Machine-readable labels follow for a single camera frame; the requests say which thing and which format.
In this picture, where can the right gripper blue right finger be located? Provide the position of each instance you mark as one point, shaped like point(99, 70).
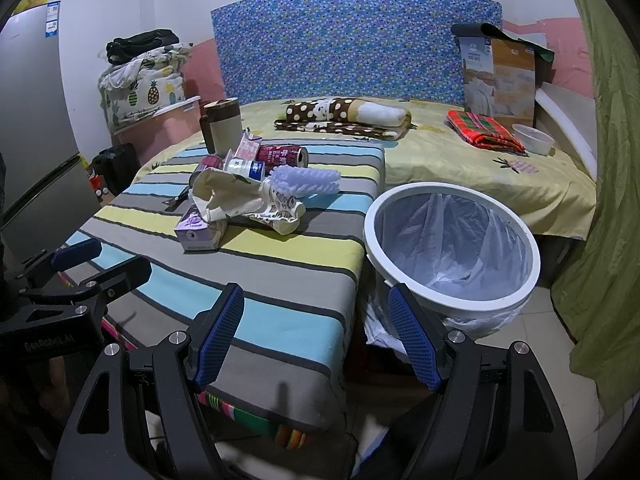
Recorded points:
point(421, 334)

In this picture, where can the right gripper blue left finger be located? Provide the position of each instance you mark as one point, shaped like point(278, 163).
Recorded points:
point(211, 333)

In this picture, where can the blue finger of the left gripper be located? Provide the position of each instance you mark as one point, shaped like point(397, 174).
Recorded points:
point(76, 254)
point(118, 280)

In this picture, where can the brown snack wrapper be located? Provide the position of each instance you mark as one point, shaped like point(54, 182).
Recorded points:
point(174, 203)

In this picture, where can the paper bag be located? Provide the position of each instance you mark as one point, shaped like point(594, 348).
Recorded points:
point(219, 195)

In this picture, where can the white blue yogurt cup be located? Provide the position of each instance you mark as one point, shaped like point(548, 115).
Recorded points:
point(247, 169)

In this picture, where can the pink strawberry milk carton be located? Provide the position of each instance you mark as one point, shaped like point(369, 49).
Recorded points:
point(249, 146)

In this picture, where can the red milk can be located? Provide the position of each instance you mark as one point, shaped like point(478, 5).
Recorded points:
point(276, 155)

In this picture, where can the white round trash bin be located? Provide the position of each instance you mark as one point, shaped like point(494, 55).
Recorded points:
point(452, 249)

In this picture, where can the silver refrigerator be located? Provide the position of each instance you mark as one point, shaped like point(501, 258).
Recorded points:
point(48, 193)

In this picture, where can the striped table cloth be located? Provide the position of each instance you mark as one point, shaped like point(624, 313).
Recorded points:
point(284, 366)

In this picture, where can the red toy car box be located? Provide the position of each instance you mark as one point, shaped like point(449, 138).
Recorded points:
point(99, 187)

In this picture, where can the black suitcase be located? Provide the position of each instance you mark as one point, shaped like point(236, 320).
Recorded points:
point(118, 166)

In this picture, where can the clear plastic bin liner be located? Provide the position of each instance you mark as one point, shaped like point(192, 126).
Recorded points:
point(450, 244)

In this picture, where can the pink storage box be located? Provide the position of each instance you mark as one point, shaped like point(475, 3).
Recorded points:
point(168, 126)

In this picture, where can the pineapple print bedding bundle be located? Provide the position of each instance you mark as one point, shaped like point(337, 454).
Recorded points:
point(138, 89)

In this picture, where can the green curtain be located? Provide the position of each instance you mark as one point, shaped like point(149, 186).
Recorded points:
point(597, 292)

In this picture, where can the brown beige lidded mug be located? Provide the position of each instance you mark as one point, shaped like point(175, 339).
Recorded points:
point(221, 126)

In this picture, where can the black bag on bundle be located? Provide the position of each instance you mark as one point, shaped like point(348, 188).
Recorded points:
point(123, 50)

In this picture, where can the yellow pineapple bed sheet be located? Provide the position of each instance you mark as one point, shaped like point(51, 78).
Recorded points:
point(549, 193)

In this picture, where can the red plaid folded cloth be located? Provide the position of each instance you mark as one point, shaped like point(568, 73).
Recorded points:
point(484, 132)

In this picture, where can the white plastic bowl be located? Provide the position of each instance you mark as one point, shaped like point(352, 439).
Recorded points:
point(533, 140)

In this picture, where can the brown polka dot blanket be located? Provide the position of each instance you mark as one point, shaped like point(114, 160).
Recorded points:
point(348, 116)

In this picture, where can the white mattress edge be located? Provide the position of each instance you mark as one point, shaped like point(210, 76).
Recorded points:
point(570, 118)

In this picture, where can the bedding package box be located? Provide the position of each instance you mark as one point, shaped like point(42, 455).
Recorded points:
point(501, 73)

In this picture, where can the blue patterned headboard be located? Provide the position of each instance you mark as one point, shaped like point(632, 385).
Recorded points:
point(392, 49)

